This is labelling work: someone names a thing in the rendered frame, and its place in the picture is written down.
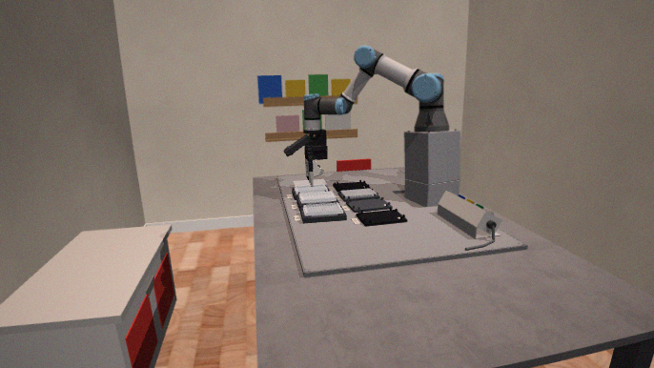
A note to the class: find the grey operator panel with coloured keys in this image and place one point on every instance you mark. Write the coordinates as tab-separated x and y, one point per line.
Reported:
468	217

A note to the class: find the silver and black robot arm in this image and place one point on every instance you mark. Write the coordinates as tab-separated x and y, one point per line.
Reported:
425	88

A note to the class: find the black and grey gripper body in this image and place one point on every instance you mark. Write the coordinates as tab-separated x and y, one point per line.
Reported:
317	146

